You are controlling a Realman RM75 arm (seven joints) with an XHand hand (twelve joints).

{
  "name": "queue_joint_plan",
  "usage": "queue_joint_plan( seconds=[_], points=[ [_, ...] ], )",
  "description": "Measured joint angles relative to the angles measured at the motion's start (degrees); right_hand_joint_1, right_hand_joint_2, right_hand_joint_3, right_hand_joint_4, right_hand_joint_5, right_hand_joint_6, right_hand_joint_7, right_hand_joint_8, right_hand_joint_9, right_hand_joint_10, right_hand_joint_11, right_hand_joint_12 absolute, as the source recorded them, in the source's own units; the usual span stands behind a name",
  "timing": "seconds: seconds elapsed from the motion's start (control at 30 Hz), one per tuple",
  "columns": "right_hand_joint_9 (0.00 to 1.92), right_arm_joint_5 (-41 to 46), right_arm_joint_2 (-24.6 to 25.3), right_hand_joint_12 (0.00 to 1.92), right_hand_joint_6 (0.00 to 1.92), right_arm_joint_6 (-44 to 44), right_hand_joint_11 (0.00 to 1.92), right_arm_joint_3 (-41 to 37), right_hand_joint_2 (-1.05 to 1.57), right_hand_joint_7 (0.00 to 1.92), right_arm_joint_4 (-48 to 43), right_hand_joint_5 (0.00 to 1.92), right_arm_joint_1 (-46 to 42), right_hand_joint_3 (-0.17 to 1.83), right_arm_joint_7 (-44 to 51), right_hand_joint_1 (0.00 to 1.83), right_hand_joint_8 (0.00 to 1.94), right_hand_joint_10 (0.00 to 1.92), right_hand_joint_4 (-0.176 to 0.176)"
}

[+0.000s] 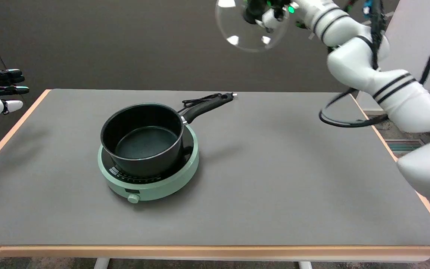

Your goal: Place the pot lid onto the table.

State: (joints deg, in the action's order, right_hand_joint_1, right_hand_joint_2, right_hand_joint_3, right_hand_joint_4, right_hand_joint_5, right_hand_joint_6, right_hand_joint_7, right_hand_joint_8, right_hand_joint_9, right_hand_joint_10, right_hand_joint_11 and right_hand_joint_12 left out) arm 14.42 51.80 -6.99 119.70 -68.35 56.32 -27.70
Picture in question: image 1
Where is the green electric induction cooker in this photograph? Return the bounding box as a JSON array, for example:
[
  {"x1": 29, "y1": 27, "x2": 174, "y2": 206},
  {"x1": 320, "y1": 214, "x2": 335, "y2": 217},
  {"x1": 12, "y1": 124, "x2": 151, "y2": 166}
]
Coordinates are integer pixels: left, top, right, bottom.
[{"x1": 97, "y1": 124, "x2": 200, "y2": 204}]

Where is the floor vent grille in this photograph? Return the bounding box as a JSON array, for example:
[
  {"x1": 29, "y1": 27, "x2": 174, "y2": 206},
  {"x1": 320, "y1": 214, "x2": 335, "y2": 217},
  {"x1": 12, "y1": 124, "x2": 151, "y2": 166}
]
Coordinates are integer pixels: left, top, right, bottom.
[{"x1": 384, "y1": 139, "x2": 424, "y2": 152}]

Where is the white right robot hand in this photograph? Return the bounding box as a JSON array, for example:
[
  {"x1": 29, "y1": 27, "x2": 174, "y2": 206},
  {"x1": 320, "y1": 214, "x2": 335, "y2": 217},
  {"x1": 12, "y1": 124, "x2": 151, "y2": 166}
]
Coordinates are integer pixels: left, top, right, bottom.
[{"x1": 243, "y1": 0, "x2": 300, "y2": 33}]

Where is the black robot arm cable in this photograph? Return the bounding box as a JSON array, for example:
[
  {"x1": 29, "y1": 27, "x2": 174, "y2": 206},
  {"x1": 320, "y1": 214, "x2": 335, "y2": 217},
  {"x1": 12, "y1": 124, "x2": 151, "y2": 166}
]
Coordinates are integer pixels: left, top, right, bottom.
[{"x1": 318, "y1": 0, "x2": 430, "y2": 129}]

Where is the grey table mat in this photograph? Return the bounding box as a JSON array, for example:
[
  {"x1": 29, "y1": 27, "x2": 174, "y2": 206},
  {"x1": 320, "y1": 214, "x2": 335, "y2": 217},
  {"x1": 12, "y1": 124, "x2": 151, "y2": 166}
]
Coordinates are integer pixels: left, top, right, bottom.
[{"x1": 0, "y1": 89, "x2": 430, "y2": 247}]

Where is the glass pot lid black knob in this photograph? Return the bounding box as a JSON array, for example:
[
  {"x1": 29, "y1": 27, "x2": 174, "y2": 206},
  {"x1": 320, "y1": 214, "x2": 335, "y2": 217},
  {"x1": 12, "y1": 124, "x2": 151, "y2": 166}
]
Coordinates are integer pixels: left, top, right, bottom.
[{"x1": 215, "y1": 0, "x2": 291, "y2": 52}]

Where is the black saucepan with handle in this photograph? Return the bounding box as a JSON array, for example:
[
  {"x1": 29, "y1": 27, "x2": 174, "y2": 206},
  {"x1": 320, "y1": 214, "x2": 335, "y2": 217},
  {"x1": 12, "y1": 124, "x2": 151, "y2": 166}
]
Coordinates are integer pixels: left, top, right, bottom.
[{"x1": 100, "y1": 93, "x2": 234, "y2": 178}]

